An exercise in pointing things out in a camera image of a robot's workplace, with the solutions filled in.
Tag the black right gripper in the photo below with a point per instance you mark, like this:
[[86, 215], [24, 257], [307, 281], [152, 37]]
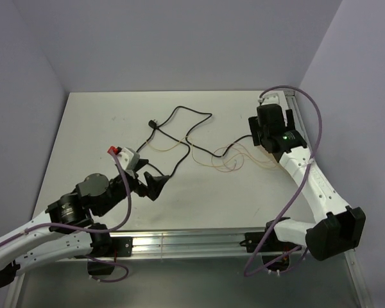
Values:
[[255, 129]]

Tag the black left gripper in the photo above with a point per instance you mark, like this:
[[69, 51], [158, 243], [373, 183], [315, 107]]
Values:
[[154, 185]]

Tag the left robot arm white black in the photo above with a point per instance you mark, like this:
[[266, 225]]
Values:
[[66, 229]]

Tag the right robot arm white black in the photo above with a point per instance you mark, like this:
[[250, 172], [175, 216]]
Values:
[[337, 227]]

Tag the beige power strip red sockets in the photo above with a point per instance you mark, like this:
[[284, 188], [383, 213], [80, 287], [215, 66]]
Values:
[[270, 156]]

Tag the left wrist camera grey red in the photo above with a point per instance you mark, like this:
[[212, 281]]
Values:
[[125, 159]]

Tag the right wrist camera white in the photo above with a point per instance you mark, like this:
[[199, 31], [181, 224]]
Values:
[[269, 98]]

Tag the aluminium side rail right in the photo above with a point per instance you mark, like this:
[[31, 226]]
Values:
[[293, 105]]

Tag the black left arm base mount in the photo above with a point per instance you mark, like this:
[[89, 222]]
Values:
[[102, 262]]

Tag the aluminium frame rail front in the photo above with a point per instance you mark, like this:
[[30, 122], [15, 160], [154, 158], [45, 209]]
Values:
[[192, 243]]

